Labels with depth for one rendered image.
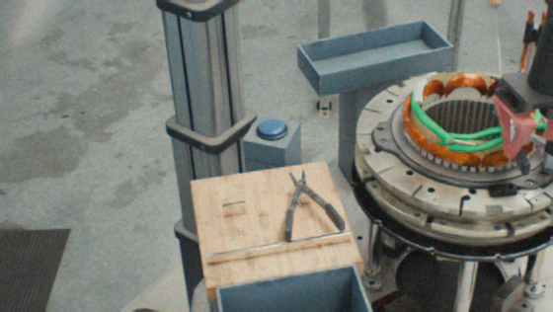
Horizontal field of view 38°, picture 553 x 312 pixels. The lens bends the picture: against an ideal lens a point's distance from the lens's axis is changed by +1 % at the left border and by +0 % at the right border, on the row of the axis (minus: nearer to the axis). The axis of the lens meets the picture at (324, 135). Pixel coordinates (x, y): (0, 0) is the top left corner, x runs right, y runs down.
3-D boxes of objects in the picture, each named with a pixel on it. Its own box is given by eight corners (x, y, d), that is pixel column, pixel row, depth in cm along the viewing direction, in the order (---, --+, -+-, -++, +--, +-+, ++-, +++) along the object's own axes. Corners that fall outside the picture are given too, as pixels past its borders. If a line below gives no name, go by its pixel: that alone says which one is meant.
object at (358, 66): (414, 142, 161) (424, 18, 144) (438, 174, 153) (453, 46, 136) (299, 171, 154) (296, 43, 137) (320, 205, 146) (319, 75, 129)
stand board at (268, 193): (362, 274, 97) (363, 261, 95) (207, 302, 93) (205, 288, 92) (325, 173, 113) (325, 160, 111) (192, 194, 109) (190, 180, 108)
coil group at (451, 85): (486, 101, 116) (490, 77, 114) (444, 103, 116) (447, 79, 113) (483, 94, 118) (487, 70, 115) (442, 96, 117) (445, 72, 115)
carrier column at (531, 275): (539, 287, 127) (563, 189, 115) (524, 288, 127) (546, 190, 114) (535, 275, 129) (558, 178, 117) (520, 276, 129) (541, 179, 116)
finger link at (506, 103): (557, 169, 95) (581, 103, 90) (506, 176, 92) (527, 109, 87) (526, 136, 100) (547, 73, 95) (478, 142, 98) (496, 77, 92)
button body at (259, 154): (303, 239, 139) (300, 122, 124) (289, 267, 134) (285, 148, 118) (266, 230, 141) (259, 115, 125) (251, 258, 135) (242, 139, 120)
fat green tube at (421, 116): (453, 151, 100) (454, 139, 99) (423, 152, 100) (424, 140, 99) (432, 88, 112) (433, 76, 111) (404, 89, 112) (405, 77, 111)
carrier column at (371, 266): (380, 280, 128) (386, 182, 116) (364, 281, 128) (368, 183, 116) (378, 269, 130) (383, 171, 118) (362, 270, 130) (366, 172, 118)
